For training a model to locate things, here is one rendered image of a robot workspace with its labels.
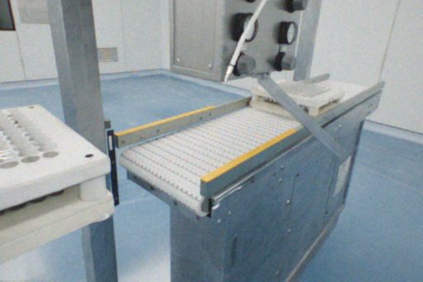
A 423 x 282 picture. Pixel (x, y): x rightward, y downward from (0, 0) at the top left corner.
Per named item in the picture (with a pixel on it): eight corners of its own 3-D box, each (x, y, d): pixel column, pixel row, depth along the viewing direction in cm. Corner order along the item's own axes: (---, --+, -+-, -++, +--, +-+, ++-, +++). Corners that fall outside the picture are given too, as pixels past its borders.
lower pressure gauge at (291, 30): (285, 45, 46) (288, 21, 45) (278, 45, 47) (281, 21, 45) (296, 45, 49) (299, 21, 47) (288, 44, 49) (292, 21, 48)
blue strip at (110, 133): (114, 207, 69) (107, 131, 62) (112, 206, 69) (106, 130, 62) (120, 204, 70) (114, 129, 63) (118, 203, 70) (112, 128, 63)
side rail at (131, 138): (118, 149, 64) (117, 136, 63) (115, 146, 65) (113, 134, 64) (329, 78, 159) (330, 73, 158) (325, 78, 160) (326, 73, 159)
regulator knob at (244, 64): (244, 79, 38) (246, 45, 36) (230, 77, 39) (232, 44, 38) (257, 77, 40) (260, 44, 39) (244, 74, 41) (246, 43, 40)
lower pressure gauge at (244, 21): (241, 42, 37) (244, 11, 35) (233, 41, 38) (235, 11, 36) (257, 41, 39) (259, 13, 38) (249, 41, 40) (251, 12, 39)
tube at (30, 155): (45, 208, 31) (35, 145, 29) (49, 214, 30) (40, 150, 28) (31, 213, 30) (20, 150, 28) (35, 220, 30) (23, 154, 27)
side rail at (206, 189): (206, 198, 48) (206, 182, 47) (199, 194, 49) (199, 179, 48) (383, 87, 143) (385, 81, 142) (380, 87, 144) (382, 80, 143)
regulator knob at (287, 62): (287, 74, 47) (291, 47, 45) (273, 72, 48) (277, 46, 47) (297, 72, 49) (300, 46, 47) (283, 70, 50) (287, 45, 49)
